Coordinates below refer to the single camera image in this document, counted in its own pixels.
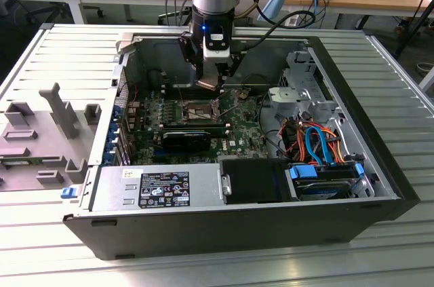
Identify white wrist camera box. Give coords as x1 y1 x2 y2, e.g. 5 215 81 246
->
202 25 232 63

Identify silver drive cage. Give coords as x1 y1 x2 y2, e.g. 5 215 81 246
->
267 48 344 123

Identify grey power supply unit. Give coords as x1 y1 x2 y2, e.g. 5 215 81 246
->
88 164 226 212

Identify green RAM stick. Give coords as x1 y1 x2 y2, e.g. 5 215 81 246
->
0 160 35 168

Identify hard disk in blue carrier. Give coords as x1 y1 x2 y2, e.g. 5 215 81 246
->
286 162 366 202

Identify black plastic disk bay cover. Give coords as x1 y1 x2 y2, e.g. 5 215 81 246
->
219 159 293 204

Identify white-clipped RAM slot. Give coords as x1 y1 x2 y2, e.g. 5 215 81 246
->
161 90 224 95
161 83 224 89

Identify black camera cable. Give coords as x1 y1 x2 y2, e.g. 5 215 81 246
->
233 10 317 56

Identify orange wire bundle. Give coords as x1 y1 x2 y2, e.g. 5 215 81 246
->
321 126 349 166
294 126 308 164

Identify silver CPU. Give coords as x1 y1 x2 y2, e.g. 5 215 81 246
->
195 75 220 92

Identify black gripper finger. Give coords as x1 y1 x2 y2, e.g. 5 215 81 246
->
178 33 205 87
216 50 245 93

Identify black tripod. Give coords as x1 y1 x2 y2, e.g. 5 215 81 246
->
394 0 434 59

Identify blue flat wire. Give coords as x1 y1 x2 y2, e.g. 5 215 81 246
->
304 125 337 168

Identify grey parts rack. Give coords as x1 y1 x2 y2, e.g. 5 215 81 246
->
0 82 102 193

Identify CPU socket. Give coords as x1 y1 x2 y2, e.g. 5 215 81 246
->
182 98 222 122

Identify black graphics card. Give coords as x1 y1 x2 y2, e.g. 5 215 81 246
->
161 130 212 153

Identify green motherboard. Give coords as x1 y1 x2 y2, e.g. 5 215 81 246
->
127 86 272 166

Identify black PC case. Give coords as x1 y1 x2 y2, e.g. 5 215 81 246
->
62 31 421 261

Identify blue expansion slot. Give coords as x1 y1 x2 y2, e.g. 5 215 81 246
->
151 151 179 163

